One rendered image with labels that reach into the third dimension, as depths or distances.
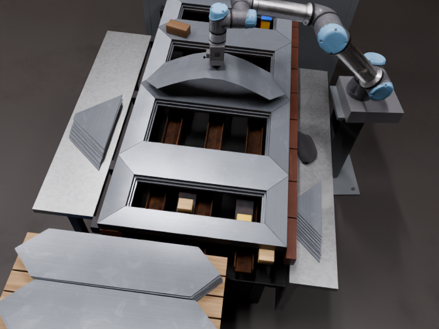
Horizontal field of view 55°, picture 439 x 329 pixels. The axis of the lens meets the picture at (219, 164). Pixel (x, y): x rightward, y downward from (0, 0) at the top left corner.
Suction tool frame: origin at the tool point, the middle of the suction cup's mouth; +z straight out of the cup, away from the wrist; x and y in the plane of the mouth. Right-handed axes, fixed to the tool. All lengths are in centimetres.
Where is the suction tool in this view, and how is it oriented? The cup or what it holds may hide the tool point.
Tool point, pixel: (215, 67)
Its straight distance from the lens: 201.2
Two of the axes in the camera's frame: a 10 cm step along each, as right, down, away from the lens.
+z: -0.4, 5.8, 8.2
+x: 10.0, -0.1, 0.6
